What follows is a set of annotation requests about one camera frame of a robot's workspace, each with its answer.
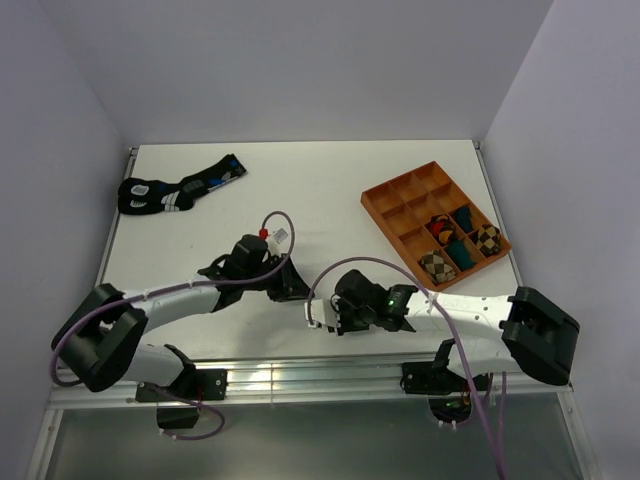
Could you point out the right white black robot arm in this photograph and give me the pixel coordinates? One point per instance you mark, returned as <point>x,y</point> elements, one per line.
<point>524,331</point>

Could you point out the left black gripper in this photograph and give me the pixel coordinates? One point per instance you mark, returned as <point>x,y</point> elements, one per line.
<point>290,285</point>

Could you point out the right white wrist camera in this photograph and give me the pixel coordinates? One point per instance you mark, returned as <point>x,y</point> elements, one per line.
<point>321,314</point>

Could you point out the black blue sport sock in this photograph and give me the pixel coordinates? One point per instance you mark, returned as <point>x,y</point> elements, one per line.
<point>139,197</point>

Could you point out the dark teal rolled sock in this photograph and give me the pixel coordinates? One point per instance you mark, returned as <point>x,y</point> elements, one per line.
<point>462,216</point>

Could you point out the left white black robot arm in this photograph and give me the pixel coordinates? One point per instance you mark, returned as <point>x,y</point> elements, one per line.
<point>102,340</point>

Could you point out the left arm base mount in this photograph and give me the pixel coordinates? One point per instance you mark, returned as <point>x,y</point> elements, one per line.
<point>200,387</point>

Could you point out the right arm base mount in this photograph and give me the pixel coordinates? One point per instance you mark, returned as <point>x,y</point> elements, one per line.
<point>422,378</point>

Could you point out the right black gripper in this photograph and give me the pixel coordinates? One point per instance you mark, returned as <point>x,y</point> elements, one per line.
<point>345,326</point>

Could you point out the aluminium frame rail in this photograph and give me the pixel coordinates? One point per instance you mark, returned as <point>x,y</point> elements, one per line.
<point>357,372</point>

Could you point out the brown argyle rolled sock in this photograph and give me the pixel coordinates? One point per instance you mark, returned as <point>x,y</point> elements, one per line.
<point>488,240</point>
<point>435,266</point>

